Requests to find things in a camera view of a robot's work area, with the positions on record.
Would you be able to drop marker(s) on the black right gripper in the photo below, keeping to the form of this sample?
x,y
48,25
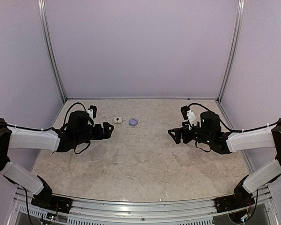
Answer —
x,y
183,129

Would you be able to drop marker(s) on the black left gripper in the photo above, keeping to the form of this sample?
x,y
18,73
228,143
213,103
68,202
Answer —
x,y
107,133

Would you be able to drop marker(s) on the white earbud charging case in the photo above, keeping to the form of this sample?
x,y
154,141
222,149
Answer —
x,y
118,120

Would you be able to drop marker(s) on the purple round earbud case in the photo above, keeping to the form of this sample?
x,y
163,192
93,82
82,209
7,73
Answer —
x,y
133,122

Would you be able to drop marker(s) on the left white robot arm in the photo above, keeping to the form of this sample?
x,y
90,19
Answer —
x,y
79,129

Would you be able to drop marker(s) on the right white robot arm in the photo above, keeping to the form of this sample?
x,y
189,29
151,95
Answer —
x,y
208,131

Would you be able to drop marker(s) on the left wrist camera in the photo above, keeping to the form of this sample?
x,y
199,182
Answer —
x,y
92,111

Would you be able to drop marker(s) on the front aluminium rail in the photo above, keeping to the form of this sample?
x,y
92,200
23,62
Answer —
x,y
85,211

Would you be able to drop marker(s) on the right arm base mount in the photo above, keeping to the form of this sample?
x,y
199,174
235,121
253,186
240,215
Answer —
x,y
239,199

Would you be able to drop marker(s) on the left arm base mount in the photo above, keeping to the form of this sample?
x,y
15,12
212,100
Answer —
x,y
50,199

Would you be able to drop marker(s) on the left aluminium frame post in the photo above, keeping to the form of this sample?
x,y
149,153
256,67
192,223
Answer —
x,y
48,43

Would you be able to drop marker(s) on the aluminium frame post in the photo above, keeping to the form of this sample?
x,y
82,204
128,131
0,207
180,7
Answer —
x,y
232,50
48,43

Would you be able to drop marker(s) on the right aluminium frame post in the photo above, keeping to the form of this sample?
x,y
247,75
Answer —
x,y
232,50

